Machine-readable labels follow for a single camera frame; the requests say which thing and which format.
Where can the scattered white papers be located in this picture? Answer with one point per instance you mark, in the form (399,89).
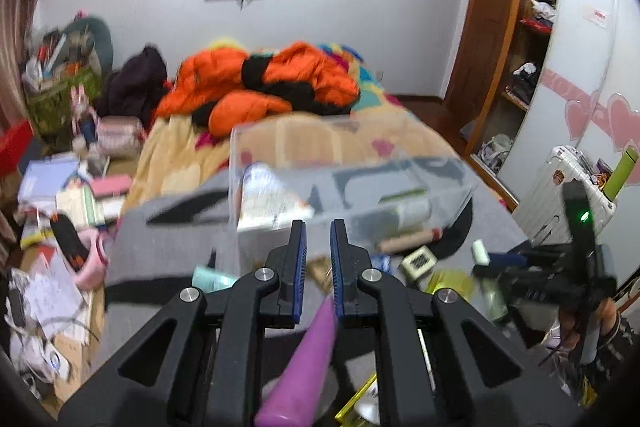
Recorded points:
(45,302)

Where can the purple plastic tube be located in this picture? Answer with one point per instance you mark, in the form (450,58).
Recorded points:
(305,357)

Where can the yellow patterned bedsheet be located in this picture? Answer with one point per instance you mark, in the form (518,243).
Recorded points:
(170,152)

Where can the grey green round cushion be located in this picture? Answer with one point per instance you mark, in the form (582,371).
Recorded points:
(97,42)

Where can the green thermos bottle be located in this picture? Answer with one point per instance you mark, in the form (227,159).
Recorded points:
(620,174)

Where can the white ribbed suitcase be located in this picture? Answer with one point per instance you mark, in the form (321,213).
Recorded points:
(550,192)

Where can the white printed sachet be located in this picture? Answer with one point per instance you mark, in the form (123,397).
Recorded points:
(270,202)

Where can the dark clothing pile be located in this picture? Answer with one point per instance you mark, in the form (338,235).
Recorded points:
(135,82)

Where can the white green tube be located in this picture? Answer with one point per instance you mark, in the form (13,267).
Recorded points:
(407,213)

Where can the orange puffer jacket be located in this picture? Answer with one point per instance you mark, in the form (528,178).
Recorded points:
(300,72)

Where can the teal tube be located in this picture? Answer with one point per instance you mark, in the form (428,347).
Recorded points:
(212,278)

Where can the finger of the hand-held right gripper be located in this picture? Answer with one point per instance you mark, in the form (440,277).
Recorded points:
(495,273)
(507,259)

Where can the person's right hand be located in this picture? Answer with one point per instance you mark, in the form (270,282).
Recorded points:
(568,324)

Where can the wooden cylinder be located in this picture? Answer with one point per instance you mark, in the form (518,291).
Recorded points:
(407,241)

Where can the grey black patterned mat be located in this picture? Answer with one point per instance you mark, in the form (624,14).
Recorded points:
(150,257)

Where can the small patterned box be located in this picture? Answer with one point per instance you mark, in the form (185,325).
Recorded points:
(419,263)

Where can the person's right forearm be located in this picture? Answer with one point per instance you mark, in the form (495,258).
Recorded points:
(620,337)

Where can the pile of books and papers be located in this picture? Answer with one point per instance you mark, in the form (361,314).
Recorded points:
(65,192)

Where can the clear plastic storage bin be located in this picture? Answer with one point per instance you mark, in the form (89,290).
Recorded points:
(350,142)

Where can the wooden shelf unit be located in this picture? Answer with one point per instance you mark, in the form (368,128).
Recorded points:
(525,57)

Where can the pink rabbit doll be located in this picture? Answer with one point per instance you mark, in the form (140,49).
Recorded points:
(84,117)

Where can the pink quilted pouch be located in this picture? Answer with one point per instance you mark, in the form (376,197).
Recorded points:
(120,137)

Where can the white wardrobe with pink hearts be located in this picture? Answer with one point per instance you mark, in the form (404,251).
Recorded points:
(590,57)

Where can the yellow green foil packet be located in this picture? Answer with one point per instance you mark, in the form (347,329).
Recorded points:
(356,402)

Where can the red box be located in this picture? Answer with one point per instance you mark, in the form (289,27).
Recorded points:
(14,149)

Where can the striped curtain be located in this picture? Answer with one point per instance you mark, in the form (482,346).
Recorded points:
(17,32)

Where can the small white bottle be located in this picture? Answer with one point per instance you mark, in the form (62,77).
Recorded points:
(481,252)

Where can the green basket of clutter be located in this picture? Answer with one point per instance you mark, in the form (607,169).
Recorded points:
(62,97)

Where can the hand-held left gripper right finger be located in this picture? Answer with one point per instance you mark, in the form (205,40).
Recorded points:
(337,272)

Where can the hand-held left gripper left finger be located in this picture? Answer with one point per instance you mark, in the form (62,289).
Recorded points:
(298,267)

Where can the yellow green plastic bottle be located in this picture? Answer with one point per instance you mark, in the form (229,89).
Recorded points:
(450,285)

